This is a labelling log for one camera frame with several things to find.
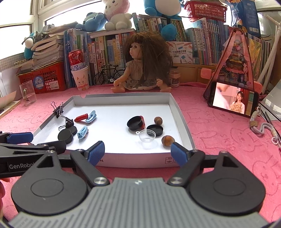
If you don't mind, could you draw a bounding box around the red crayon-shaped plastic toy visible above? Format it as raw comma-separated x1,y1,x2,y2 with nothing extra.
74,113,89,122

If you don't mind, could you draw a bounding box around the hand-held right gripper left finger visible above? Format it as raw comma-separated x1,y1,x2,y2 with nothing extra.
36,141,110,187

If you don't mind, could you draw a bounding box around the black pen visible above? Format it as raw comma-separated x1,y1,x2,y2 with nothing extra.
259,103,281,122

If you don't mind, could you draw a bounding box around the grey flat case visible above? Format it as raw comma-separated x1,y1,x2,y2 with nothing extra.
259,83,281,121

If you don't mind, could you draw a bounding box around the light blue hair clip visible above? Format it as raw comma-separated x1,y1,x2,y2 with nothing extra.
77,126,89,139
85,110,97,124

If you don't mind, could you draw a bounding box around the white plastic jar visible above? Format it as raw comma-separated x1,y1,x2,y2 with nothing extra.
169,68,181,88

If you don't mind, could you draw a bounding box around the pink bunny-print cloth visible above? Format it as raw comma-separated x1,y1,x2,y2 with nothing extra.
0,81,281,222

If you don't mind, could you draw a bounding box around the small blue white plush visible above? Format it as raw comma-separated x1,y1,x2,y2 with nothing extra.
23,33,37,59

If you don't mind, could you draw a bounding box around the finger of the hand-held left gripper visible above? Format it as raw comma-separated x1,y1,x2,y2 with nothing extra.
36,140,67,155
0,132,34,145

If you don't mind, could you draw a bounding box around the white grid board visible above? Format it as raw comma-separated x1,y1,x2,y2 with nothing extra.
0,53,23,72

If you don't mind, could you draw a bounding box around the stack of lying books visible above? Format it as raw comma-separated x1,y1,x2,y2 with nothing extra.
31,24,66,71

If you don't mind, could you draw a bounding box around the large black binder clip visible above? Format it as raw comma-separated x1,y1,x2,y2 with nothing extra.
58,114,74,130

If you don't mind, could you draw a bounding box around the black round lid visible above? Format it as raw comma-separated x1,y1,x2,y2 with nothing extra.
146,124,164,137

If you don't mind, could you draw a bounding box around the brown-haired doll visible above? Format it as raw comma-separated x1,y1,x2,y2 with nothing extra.
110,32,173,93

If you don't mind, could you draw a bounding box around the white shelf board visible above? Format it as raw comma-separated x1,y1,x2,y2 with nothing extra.
89,28,136,39

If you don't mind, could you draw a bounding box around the blue elephant plush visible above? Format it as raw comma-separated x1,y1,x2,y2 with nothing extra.
75,12,108,32

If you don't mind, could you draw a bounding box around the white printed cardboard box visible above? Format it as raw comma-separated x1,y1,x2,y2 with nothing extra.
166,41,193,64

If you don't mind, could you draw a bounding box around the clear plastic dome lid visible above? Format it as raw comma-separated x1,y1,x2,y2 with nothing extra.
135,129,157,143

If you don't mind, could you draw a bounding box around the black toy bicycle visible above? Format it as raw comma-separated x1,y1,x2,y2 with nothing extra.
93,63,126,86

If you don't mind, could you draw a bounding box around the wooden drawer shelf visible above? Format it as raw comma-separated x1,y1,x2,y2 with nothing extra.
172,63,218,84

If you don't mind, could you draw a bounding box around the dark blue box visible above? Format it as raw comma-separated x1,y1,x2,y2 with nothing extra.
238,0,262,36

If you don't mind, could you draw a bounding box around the clear glass cup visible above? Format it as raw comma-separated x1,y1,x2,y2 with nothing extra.
19,80,37,107

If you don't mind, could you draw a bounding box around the person's left hand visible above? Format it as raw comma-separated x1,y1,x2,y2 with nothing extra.
0,178,10,212

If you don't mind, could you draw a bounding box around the row of books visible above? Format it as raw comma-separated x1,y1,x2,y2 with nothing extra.
64,16,273,88

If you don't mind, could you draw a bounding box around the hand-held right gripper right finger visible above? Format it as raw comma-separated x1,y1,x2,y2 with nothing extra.
167,142,248,187

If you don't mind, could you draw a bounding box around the black round case red trim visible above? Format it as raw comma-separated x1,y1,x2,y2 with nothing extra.
127,115,146,131

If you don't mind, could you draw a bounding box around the white cat-print paper cup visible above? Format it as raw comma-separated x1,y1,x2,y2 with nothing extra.
71,65,90,91

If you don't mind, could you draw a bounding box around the small red plastic basket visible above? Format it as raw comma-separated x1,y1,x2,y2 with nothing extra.
184,0,227,22

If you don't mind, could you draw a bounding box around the black smartphone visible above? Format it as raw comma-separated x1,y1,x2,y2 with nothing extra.
207,81,259,116

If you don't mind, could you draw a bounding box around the large red plastic basket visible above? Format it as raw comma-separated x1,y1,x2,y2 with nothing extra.
17,61,67,95

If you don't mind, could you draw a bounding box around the pink triangular phone stand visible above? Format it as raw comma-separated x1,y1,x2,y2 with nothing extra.
201,28,263,99

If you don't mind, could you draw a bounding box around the open book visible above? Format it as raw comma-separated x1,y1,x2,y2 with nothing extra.
0,90,21,120

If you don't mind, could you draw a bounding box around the big blue plush toy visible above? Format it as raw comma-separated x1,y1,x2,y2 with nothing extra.
144,0,182,40

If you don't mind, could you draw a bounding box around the red beer can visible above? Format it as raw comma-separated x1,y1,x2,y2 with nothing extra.
68,49,85,71

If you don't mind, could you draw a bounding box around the white window frame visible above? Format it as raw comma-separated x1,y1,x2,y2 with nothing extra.
0,0,106,59

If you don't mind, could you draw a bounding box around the grey lanyard strap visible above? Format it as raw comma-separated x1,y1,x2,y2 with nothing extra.
250,110,281,145

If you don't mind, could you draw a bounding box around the pink white bunny plush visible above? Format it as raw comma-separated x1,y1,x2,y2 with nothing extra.
102,0,132,31

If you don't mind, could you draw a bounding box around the white cardboard box tray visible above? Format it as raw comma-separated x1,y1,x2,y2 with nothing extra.
33,92,196,169

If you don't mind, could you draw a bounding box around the white pipe frame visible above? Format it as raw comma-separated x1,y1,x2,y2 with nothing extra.
257,14,281,86

